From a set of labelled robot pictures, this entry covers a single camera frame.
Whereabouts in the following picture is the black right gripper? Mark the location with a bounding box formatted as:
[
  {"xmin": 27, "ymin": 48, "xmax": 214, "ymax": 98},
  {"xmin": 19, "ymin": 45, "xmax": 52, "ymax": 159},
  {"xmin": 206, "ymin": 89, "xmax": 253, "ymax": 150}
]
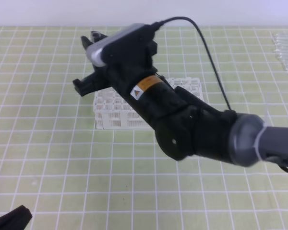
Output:
[{"xmin": 72, "ymin": 40, "xmax": 235, "ymax": 163}]

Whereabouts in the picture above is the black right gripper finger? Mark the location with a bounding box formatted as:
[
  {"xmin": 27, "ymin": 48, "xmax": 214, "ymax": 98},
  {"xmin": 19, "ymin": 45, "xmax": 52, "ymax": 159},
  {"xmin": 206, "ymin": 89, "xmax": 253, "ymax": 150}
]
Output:
[{"xmin": 81, "ymin": 35, "xmax": 107, "ymax": 50}]

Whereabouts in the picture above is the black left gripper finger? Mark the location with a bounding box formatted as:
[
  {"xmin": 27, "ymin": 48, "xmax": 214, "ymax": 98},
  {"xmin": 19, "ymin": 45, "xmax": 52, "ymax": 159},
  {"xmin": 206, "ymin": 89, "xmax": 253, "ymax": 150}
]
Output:
[{"xmin": 0, "ymin": 205, "xmax": 33, "ymax": 230}]

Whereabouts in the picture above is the clear glass test tube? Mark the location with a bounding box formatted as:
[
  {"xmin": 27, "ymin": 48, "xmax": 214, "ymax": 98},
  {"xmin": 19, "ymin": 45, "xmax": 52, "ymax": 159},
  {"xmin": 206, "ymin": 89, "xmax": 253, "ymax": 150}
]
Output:
[{"xmin": 91, "ymin": 31, "xmax": 104, "ymax": 44}]

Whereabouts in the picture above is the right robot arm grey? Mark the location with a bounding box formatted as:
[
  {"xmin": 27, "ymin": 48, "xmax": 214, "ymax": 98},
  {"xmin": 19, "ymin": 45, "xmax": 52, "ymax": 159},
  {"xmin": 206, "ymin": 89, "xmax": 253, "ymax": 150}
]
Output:
[{"xmin": 73, "ymin": 40, "xmax": 288, "ymax": 173}]

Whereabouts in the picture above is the white plastic test tube rack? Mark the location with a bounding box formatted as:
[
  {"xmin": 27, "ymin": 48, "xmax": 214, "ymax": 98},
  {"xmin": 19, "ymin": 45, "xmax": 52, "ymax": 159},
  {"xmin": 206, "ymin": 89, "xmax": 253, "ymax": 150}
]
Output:
[{"xmin": 93, "ymin": 77, "xmax": 203, "ymax": 130}]

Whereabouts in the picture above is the green grid tablecloth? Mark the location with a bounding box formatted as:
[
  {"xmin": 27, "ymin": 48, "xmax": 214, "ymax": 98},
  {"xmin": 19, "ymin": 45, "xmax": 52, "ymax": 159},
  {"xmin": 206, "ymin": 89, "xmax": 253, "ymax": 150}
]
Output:
[{"xmin": 0, "ymin": 26, "xmax": 288, "ymax": 230}]

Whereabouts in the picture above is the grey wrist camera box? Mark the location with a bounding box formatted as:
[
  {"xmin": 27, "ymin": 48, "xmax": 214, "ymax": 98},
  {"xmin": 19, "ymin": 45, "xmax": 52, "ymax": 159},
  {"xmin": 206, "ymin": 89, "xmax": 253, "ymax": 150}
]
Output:
[{"xmin": 85, "ymin": 23, "xmax": 155, "ymax": 67}]

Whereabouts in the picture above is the black right camera cable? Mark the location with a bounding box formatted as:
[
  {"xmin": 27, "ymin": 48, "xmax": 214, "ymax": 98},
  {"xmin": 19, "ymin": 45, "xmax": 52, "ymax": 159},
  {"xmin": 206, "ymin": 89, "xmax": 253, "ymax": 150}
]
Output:
[{"xmin": 152, "ymin": 16, "xmax": 233, "ymax": 111}]

